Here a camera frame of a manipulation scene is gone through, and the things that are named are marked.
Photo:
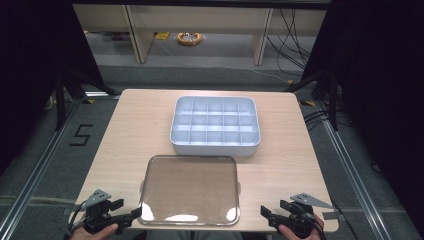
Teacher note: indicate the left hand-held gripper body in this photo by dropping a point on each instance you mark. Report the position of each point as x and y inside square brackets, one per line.
[96, 208]

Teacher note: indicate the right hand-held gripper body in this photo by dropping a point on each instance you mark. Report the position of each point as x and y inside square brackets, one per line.
[300, 215]

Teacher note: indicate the transparent plastic lid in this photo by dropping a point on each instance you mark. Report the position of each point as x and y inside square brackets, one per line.
[190, 191]

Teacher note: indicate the white compartment organizer box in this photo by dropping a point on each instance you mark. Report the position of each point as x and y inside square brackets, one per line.
[215, 125]

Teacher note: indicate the person's right hand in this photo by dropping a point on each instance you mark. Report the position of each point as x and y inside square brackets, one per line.
[290, 234]

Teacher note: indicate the person's left hand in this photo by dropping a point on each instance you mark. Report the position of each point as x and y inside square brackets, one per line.
[95, 234]

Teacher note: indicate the black metal stand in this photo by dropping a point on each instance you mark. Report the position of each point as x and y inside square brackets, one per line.
[328, 96]
[63, 96]

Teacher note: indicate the black curtain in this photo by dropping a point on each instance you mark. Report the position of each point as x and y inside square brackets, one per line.
[30, 66]
[383, 100]

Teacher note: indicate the yellow floor label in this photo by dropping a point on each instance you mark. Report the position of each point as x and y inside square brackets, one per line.
[162, 35]

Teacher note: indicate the beige wooden shelf unit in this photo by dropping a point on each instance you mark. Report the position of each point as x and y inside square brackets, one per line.
[200, 20]

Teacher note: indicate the aluminium floor rail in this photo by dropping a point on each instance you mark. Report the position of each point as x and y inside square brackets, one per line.
[36, 170]
[356, 183]

